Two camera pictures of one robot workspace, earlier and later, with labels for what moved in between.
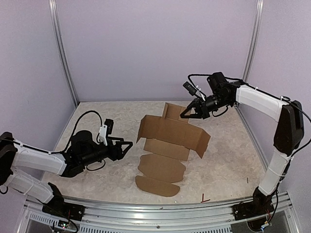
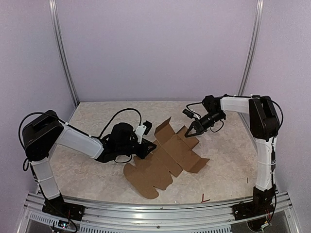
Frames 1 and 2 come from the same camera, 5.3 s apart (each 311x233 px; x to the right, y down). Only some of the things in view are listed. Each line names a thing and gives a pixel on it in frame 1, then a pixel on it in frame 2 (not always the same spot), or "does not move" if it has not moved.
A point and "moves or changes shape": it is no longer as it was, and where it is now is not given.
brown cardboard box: [172, 136] moves or changes shape
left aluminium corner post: [60, 36] does not move
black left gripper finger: [127, 149] to [143, 156]
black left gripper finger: [110, 139] to [152, 145]
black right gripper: [201, 109] to [200, 126]
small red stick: [202, 199] does not move
